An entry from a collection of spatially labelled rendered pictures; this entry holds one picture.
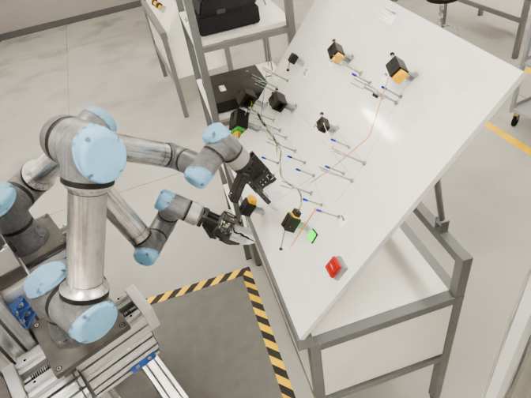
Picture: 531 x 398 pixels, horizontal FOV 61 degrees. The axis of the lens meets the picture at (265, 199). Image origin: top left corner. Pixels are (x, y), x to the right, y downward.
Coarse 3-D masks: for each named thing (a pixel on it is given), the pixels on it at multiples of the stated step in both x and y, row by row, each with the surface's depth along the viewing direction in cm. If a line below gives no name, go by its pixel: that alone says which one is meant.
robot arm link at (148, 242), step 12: (108, 192) 134; (108, 204) 134; (120, 204) 137; (108, 216) 137; (120, 216) 137; (132, 216) 140; (120, 228) 139; (132, 228) 140; (144, 228) 143; (132, 240) 142; (144, 240) 143; (156, 240) 147; (144, 252) 142; (156, 252) 145; (144, 264) 146
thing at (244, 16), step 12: (192, 0) 218; (204, 0) 203; (216, 0) 203; (228, 0) 205; (240, 0) 207; (252, 0) 208; (204, 12) 205; (216, 12) 206; (228, 12) 209; (240, 12) 210; (252, 12) 211; (204, 24) 208; (216, 24) 210; (228, 24) 211; (240, 24) 213
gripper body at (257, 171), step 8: (256, 160) 141; (248, 168) 140; (256, 168) 143; (264, 168) 143; (256, 176) 143; (264, 176) 143; (272, 176) 145; (248, 184) 144; (256, 184) 144; (264, 184) 146
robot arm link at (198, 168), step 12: (180, 156) 133; (192, 156) 132; (204, 156) 130; (216, 156) 131; (180, 168) 134; (192, 168) 129; (204, 168) 129; (216, 168) 132; (192, 180) 129; (204, 180) 129
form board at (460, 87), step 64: (320, 0) 199; (384, 0) 161; (320, 64) 185; (384, 64) 152; (448, 64) 128; (384, 128) 143; (448, 128) 122; (320, 192) 162; (384, 192) 136; (320, 256) 153; (320, 320) 147
